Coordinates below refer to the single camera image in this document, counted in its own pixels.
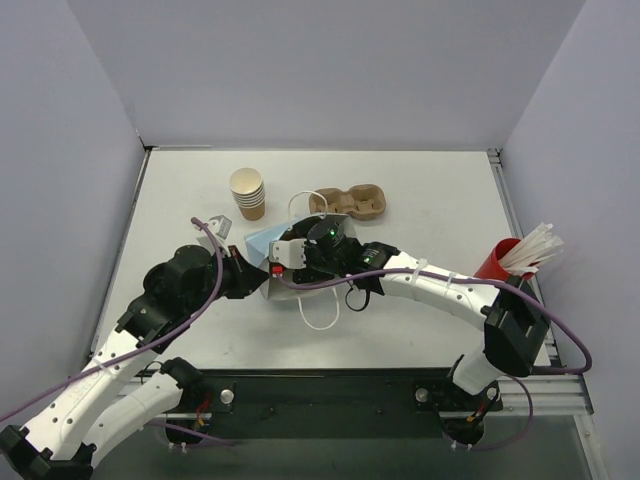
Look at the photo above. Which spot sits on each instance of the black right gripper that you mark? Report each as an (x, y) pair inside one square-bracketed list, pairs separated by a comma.
[(304, 273)]

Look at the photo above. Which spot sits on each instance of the light blue paper bag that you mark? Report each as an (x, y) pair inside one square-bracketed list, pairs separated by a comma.
[(284, 253)]

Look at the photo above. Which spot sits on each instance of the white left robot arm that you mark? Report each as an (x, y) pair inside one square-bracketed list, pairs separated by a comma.
[(68, 438)]

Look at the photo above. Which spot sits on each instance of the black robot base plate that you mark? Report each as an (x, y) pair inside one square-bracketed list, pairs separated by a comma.
[(388, 403)]

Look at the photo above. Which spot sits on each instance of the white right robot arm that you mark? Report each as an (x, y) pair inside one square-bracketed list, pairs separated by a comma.
[(512, 324)]

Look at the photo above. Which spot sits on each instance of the remaining brown pulp carrier stack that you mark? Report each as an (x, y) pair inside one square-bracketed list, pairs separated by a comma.
[(364, 202)]

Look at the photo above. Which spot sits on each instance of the stack of brown paper cups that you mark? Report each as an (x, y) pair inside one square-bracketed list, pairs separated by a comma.
[(247, 188)]

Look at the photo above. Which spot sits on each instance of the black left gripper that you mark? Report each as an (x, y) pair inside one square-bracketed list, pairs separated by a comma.
[(240, 275)]

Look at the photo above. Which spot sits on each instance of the red straw holder cup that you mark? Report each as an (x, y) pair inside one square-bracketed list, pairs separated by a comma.
[(492, 269)]

